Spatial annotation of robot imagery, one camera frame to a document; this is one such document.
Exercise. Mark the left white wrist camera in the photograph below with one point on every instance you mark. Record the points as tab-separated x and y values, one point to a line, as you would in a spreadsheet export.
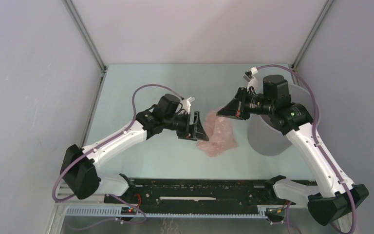
185	105

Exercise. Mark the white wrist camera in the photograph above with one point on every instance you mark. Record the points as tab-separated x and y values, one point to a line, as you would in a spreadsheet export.
253	82
185	105

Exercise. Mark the metal corner post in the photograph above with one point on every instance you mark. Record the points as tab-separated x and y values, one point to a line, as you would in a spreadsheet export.
77	19
326	9

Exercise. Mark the pink plastic trash bag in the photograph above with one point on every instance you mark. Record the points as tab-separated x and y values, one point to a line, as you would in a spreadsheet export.
220	135

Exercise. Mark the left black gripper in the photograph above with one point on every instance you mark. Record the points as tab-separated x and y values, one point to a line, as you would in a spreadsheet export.
198	132

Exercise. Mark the grey trash bin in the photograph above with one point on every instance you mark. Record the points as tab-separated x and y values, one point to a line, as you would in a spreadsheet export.
265	139

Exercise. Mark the right metal corner post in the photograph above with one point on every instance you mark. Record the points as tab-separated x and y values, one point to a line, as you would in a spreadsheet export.
326	9

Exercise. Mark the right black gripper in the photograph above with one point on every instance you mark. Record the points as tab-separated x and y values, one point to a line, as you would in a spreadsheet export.
236	108

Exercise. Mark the left metal corner post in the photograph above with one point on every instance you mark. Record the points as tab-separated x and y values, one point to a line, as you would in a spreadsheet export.
77	19

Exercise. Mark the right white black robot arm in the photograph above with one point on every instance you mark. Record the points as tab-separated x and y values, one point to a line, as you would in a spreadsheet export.
336	195

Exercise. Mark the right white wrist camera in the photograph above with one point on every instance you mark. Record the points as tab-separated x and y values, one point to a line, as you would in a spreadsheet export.
253	82

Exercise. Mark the white cable duct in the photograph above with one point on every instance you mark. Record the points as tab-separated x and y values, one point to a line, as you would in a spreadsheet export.
112	211

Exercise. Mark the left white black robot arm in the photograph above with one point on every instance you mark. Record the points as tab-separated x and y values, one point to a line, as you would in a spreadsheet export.
81	167

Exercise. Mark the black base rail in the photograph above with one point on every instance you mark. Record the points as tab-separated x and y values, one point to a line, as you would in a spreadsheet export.
201	196

